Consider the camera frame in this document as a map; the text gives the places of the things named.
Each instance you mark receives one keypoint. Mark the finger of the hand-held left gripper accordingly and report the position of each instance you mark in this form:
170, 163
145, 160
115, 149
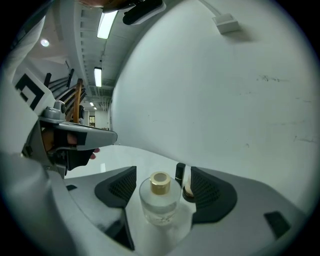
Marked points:
100, 136

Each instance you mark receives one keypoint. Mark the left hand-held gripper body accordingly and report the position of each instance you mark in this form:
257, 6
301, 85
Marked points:
37, 110

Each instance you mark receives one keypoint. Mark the small dark container cream lid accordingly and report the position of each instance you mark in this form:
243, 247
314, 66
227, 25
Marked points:
188, 192

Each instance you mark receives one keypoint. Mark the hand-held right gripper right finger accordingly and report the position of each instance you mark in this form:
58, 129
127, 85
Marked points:
212, 197

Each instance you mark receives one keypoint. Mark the clear glass bottle gold cap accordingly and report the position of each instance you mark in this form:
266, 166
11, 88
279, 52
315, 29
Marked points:
160, 200

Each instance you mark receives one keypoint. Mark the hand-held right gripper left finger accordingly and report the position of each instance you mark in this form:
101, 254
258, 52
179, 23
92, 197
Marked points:
117, 186

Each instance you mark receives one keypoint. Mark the white wall box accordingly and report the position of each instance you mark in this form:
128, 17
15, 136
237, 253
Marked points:
227, 23

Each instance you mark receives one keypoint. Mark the black and white head camera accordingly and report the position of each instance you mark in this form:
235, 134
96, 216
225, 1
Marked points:
143, 11

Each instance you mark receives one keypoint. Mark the wooden stair railing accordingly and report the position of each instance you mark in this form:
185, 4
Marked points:
77, 100

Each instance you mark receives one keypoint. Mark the person's head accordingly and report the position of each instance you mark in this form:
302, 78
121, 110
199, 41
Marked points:
100, 5

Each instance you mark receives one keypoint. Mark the round ceiling light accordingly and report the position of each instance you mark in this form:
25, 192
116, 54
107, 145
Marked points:
44, 43

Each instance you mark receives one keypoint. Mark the white wall conduit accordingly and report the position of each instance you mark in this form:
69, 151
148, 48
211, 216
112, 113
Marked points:
210, 7

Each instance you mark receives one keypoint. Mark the long ceiling light panel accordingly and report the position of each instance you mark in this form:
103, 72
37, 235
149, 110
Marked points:
107, 24
97, 77

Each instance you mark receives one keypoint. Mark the black lipstick tube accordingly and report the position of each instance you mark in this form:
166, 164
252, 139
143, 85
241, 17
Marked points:
180, 171

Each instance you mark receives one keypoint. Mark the white garment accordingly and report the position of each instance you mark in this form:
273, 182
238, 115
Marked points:
27, 40

